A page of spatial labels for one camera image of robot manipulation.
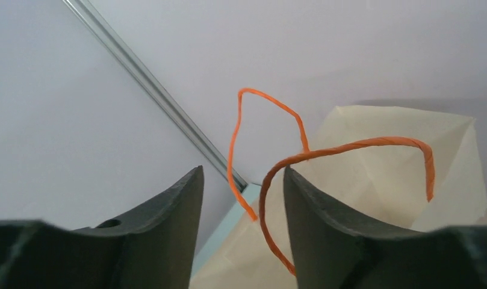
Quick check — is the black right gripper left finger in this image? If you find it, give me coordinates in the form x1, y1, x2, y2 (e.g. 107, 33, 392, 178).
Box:
0, 166, 204, 288

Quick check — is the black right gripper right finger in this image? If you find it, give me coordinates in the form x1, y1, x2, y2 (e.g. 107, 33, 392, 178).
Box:
284, 168, 487, 288

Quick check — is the white paper bag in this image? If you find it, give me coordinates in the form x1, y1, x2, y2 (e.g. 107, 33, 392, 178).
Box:
190, 105, 487, 288

